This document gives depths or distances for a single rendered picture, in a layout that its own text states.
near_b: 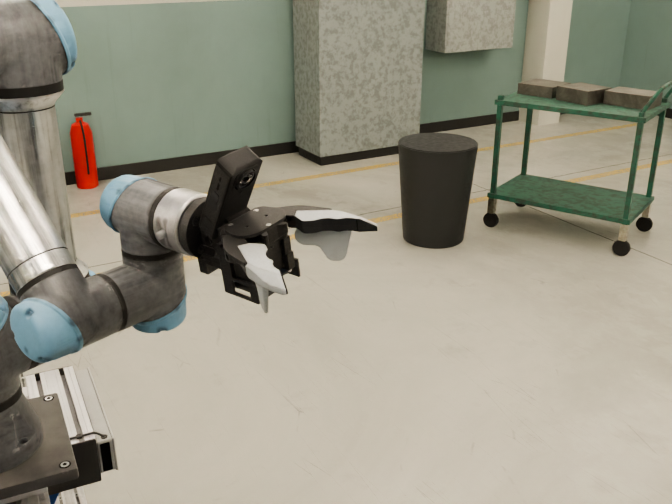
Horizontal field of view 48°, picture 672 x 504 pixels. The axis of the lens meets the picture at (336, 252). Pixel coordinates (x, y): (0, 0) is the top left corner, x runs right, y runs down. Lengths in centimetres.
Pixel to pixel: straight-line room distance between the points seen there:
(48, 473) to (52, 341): 35
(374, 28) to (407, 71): 50
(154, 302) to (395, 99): 571
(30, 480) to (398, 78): 568
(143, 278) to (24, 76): 32
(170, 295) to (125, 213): 12
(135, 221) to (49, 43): 30
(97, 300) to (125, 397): 239
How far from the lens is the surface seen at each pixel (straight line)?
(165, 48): 620
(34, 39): 110
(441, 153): 441
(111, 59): 609
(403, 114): 666
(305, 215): 83
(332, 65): 621
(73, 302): 90
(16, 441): 123
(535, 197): 497
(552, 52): 798
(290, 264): 84
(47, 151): 114
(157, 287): 96
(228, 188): 78
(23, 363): 119
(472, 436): 300
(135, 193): 94
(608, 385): 345
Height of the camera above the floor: 175
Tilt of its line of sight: 22 degrees down
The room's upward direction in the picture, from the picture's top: straight up
